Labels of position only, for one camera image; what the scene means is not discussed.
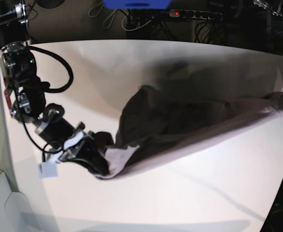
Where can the mauve pink t-shirt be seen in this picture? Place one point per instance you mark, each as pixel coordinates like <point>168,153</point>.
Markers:
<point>156,129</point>

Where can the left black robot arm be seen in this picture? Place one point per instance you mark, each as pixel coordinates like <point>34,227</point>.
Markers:
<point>274,6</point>

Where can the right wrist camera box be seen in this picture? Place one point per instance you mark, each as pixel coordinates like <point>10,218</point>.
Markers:
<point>47,170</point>

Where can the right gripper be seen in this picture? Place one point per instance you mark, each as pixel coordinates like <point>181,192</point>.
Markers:
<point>69,144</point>

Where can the blue plastic bin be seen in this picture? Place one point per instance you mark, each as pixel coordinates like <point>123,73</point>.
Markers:
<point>137,4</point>

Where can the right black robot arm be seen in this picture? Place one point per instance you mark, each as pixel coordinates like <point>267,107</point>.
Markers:
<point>25,96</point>

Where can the black power strip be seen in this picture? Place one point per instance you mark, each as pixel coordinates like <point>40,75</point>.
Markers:
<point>195,14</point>

